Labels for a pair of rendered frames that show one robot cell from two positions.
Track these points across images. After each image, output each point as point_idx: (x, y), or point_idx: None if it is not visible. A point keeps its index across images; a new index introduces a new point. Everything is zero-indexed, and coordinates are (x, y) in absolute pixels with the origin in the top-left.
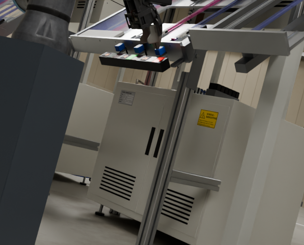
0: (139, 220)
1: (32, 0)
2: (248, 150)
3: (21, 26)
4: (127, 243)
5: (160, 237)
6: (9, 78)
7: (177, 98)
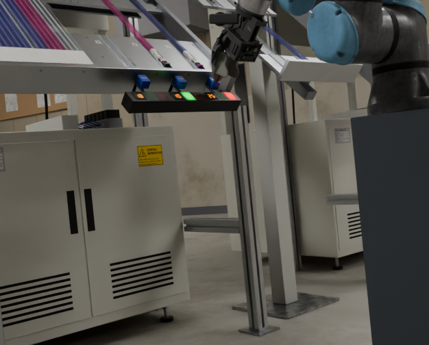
0: (102, 324)
1: (426, 55)
2: (275, 170)
3: None
4: (166, 343)
5: (74, 337)
6: None
7: (242, 138)
